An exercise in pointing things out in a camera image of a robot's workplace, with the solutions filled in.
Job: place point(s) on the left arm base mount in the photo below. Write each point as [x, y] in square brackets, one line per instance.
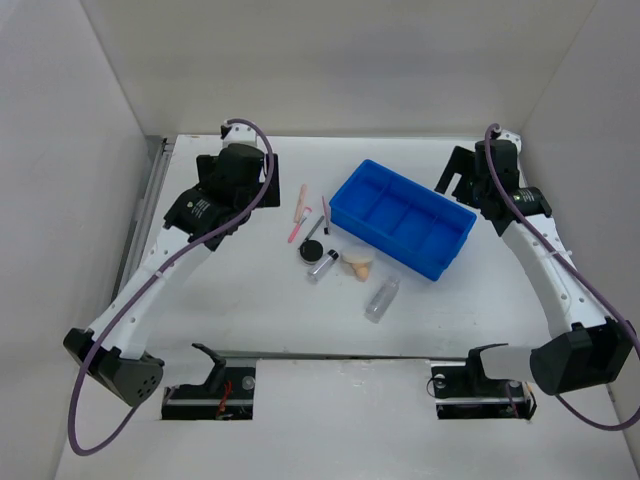
[226, 394]

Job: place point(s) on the blue plastic organizer tray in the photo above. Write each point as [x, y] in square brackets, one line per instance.
[412, 224]

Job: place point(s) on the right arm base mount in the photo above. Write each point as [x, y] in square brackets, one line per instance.
[462, 391]

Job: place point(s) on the pink eyebrow comb brush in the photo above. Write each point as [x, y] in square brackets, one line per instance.
[326, 213]

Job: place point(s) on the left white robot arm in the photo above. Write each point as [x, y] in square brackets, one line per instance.
[112, 350]

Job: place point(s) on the beige concealer stick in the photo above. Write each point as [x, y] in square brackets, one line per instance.
[300, 205]

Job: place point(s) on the white round powder puff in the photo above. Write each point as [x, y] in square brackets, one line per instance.
[358, 254]

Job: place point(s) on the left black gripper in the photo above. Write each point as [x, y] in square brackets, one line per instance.
[208, 165]

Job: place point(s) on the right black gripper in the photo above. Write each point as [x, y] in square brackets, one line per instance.
[462, 162]

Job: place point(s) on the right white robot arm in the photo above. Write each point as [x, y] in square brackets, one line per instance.
[587, 346]

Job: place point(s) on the aluminium side rail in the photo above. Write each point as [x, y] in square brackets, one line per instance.
[159, 152]

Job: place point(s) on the clear plastic bottle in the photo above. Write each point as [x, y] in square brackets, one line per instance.
[382, 299]

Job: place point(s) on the black round powder jar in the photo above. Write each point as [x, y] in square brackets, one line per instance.
[311, 251]

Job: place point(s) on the orange makeup sponge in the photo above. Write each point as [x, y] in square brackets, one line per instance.
[361, 270]

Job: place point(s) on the small black-capped clear bottle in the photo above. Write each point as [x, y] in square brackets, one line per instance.
[322, 266]

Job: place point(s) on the pink makeup brush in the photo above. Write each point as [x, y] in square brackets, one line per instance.
[307, 211]

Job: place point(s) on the checkered eyeliner pen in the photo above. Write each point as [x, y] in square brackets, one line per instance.
[312, 231]

